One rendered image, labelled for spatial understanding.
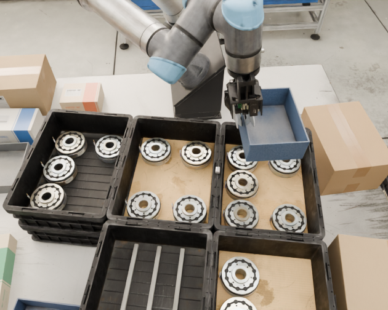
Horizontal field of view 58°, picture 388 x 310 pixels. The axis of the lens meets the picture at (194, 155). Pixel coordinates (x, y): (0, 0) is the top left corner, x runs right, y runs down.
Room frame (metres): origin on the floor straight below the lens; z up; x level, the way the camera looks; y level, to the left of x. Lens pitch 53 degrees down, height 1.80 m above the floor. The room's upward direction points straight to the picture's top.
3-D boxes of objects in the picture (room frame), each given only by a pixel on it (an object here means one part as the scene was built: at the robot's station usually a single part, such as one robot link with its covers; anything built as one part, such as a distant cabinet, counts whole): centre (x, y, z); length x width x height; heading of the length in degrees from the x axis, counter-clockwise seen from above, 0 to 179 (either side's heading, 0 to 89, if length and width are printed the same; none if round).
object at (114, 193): (0.62, 0.08, 0.92); 0.40 x 0.30 x 0.02; 174
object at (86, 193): (0.65, 0.38, 0.87); 0.40 x 0.30 x 0.11; 174
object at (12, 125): (0.95, 0.73, 0.75); 0.20 x 0.12 x 0.09; 90
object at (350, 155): (0.81, -0.55, 0.78); 0.30 x 0.22 x 0.16; 8
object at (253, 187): (0.60, -0.16, 0.86); 0.10 x 0.10 x 0.01
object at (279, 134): (0.64, -0.20, 1.11); 0.20 x 0.15 x 0.07; 5
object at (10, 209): (0.65, 0.38, 0.92); 0.40 x 0.30 x 0.02; 174
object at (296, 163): (0.69, -0.31, 0.86); 0.10 x 0.10 x 0.01
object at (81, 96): (1.12, 0.49, 0.74); 0.16 x 0.12 x 0.07; 92
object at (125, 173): (0.62, 0.08, 0.87); 0.40 x 0.30 x 0.11; 174
